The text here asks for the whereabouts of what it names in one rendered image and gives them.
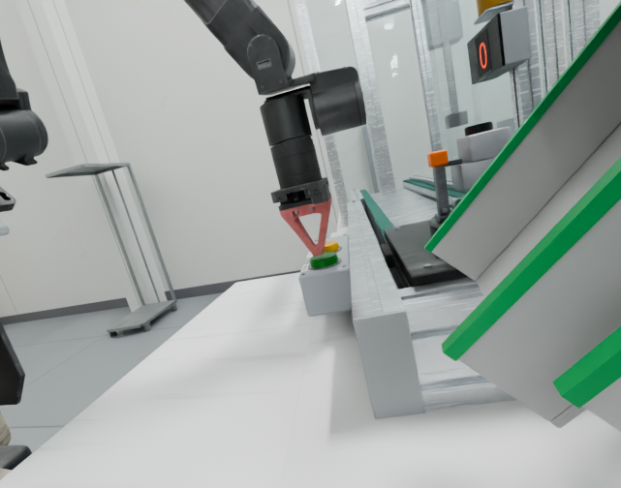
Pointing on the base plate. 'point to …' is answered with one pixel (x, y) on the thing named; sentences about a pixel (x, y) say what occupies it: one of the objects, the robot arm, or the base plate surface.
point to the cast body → (478, 152)
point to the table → (193, 404)
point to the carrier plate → (405, 253)
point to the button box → (327, 283)
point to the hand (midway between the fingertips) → (317, 249)
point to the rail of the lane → (381, 322)
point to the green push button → (324, 259)
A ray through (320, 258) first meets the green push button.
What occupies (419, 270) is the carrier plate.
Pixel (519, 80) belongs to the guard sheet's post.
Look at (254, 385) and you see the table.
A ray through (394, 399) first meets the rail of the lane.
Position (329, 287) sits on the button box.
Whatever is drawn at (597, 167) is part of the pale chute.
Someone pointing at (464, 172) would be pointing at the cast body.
